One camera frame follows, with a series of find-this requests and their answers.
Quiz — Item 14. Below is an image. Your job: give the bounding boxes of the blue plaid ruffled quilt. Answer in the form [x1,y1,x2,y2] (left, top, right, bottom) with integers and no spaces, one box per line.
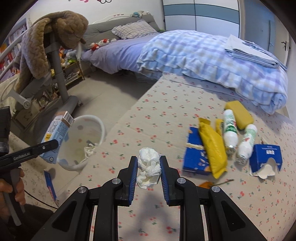
[137,30,288,114]

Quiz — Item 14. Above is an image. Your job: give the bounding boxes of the light blue milk carton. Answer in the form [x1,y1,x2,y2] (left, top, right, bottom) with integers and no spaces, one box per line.
[41,111,74,164]

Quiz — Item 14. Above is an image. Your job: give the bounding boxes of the plaid pillow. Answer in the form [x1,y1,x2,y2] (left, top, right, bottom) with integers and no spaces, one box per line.
[111,20,158,40]

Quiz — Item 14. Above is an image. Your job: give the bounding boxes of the white green plastic bottle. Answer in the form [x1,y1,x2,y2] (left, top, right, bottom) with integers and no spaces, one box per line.
[236,124,257,165]
[223,109,238,157]

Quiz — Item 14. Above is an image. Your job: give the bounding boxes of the cherry print bed sheet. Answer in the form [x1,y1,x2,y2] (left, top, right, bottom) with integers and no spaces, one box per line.
[66,74,295,240]

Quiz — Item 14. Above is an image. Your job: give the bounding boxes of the white door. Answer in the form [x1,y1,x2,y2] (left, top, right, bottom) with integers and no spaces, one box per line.
[242,0,290,65]

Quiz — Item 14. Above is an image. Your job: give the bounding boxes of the white blue wardrobe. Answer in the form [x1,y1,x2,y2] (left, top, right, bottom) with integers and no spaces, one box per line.
[163,0,240,37]

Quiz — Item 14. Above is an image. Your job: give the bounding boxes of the white tissue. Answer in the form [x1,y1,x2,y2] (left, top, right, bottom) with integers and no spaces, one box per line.
[137,148,162,189]

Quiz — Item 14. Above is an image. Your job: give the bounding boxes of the folded light blue sheets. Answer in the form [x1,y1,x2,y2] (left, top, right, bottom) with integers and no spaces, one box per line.
[225,35,287,71]

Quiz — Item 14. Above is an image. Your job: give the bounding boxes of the white round trash bin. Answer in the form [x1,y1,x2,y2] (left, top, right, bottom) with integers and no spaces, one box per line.
[58,114,106,172]

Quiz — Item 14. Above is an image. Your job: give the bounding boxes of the purple bed sheet mattress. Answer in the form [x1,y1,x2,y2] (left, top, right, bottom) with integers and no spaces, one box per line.
[81,34,158,74]

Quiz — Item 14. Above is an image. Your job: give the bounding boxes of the black cable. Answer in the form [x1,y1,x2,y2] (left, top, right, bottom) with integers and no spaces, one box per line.
[23,189,58,210]

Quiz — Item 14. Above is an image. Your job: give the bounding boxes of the red white plush doll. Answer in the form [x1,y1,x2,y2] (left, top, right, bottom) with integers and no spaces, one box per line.
[90,39,110,51]

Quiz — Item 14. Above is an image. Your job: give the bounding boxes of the brown plush blanket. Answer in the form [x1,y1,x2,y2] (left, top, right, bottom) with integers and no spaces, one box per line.
[14,11,88,94]

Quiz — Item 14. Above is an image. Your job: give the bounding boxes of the blue cardboard box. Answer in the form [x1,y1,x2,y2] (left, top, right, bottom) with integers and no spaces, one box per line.
[183,126,211,175]

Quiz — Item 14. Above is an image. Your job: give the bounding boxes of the yellow snack bag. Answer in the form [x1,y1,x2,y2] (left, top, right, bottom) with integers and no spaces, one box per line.
[198,118,228,179]

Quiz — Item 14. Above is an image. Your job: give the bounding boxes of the blue flat stick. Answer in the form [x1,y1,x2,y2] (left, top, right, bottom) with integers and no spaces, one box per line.
[44,170,57,201]

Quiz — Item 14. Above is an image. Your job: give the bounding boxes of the person's left hand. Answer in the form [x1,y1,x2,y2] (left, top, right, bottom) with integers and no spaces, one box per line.
[1,168,25,226]

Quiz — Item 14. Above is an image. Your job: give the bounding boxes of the white bookshelf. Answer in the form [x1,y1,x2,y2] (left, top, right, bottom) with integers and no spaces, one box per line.
[0,18,29,82]

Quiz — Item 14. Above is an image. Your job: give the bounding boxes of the blue tissue box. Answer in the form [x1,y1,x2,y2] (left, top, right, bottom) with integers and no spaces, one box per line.
[249,144,282,179]

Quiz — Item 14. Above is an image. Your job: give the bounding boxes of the grey headboard cushion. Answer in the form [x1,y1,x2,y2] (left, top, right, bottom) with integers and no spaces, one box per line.
[81,14,160,50]

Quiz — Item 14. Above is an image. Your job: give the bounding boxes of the orange peel scrap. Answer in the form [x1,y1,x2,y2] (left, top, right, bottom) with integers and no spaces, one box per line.
[198,179,234,189]

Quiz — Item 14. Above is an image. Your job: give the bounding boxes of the yellow sponge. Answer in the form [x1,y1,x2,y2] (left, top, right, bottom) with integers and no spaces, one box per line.
[224,100,254,130]

